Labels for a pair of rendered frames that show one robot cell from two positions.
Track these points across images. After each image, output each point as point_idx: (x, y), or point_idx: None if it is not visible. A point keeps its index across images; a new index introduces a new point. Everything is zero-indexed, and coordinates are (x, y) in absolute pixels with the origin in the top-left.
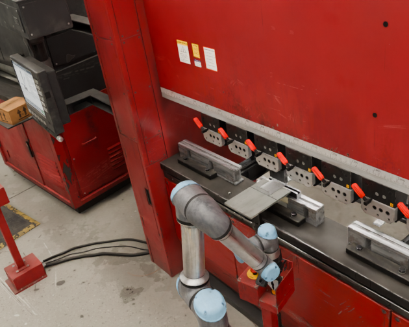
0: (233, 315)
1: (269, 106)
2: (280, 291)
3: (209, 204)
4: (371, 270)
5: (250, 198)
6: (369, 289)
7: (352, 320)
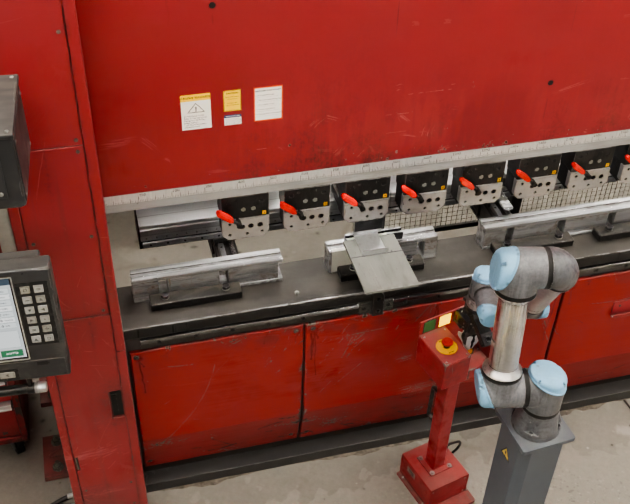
0: (290, 474)
1: (385, 132)
2: None
3: (566, 251)
4: None
5: (379, 268)
6: None
7: None
